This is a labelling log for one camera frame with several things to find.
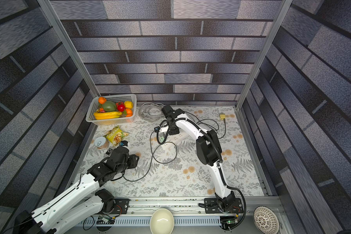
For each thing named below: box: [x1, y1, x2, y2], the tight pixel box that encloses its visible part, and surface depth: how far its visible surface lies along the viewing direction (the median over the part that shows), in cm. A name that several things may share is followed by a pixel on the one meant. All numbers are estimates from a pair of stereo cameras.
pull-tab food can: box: [94, 136, 110, 151], surface depth 95 cm
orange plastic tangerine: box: [98, 96, 107, 105], surface depth 112 cm
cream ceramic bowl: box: [149, 208, 175, 234], surface depth 69 cm
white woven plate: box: [253, 205, 280, 234], surface depth 70 cm
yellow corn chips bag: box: [103, 125, 129, 147], surface depth 99 cm
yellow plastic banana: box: [93, 111, 123, 120], surface depth 106 cm
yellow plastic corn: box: [124, 100, 134, 109], surface depth 116 cm
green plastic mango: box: [101, 100, 117, 113], surface depth 109 cm
